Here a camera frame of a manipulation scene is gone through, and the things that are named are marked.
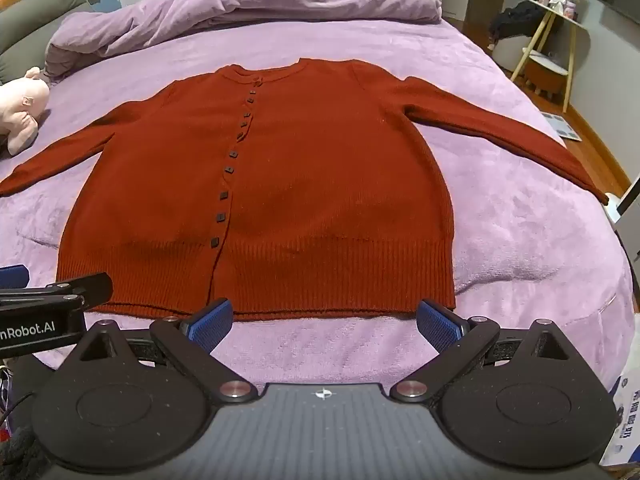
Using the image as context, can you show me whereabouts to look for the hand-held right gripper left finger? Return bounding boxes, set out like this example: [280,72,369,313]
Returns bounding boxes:
[60,297,260,407]

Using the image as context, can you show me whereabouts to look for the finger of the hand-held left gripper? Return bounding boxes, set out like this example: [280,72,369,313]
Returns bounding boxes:
[0,265,27,289]
[0,272,114,314]

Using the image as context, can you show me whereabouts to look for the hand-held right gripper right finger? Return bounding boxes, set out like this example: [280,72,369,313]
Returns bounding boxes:
[389,299,581,406]

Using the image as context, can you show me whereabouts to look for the red knit cardigan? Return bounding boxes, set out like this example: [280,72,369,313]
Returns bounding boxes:
[0,58,610,322]

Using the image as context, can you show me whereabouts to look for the black clothes pile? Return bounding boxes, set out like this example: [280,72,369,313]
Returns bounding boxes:
[487,0,542,47]

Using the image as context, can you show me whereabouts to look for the purple bed sheet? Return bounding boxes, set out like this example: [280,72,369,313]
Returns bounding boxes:
[0,17,636,393]

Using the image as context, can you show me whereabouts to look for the dark fuzzy cloth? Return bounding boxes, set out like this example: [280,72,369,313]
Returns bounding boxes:
[0,425,48,480]

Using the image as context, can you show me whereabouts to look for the beige cloth at corner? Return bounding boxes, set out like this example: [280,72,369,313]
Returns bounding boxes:
[0,66,51,156]

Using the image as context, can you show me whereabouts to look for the white printed cardboard box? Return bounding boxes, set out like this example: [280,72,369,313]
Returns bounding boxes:
[597,372,640,469]

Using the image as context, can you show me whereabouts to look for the white plastic device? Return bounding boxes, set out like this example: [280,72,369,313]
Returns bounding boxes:
[602,175,640,224]

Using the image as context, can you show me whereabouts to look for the bathroom scale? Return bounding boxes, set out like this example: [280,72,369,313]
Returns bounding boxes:
[542,112,584,142]

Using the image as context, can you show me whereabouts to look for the grey-green pillow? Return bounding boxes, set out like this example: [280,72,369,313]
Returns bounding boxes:
[0,0,93,86]

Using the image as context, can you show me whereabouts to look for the round wooden stool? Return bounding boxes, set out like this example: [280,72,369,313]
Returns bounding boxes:
[525,52,569,107]

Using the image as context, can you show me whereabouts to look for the white round basket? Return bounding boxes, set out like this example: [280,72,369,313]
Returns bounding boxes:
[495,35,534,74]

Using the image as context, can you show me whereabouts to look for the yellow-legged side shelf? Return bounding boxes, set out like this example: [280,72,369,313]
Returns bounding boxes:
[510,0,592,113]

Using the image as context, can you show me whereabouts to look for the purple duvet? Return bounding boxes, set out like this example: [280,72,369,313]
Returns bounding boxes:
[44,0,443,81]

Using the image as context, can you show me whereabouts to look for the tangled thin cables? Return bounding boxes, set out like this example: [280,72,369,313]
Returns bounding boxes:
[0,360,37,441]

